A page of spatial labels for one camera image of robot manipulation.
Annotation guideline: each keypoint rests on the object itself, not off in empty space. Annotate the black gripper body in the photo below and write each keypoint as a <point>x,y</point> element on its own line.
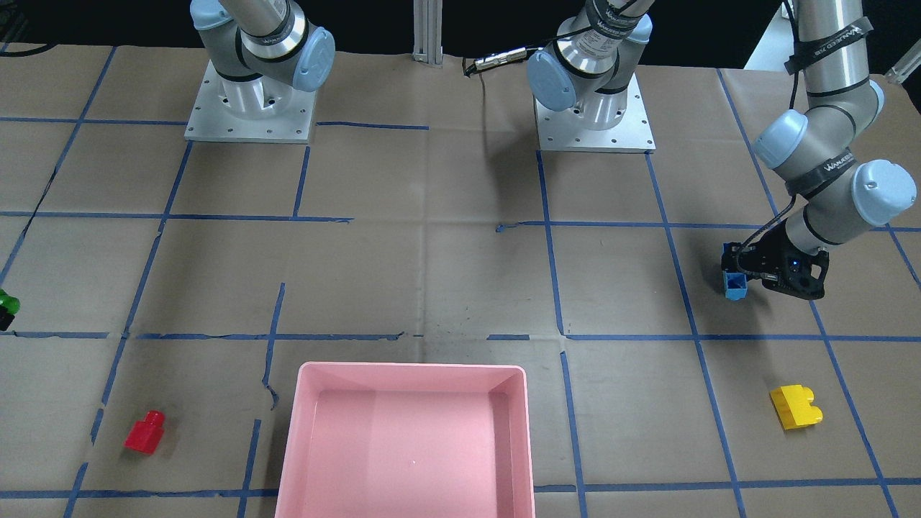
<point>768,252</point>

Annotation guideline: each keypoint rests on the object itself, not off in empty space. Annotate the blue toy block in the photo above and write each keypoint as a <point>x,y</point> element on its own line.
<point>735,285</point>

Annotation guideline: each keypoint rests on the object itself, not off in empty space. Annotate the yellow toy block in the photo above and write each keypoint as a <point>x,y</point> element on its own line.
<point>794,406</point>

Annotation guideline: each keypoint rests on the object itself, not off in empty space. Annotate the red toy block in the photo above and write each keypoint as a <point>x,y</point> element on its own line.
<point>145,435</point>

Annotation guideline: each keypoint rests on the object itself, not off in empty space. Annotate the green toy block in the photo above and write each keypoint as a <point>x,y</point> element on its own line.
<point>10,306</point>

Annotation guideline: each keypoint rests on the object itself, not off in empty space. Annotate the pink plastic box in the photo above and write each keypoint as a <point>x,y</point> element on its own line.
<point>382,439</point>

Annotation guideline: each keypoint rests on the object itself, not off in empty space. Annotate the aluminium frame post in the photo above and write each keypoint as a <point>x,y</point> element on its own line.
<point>427,23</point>

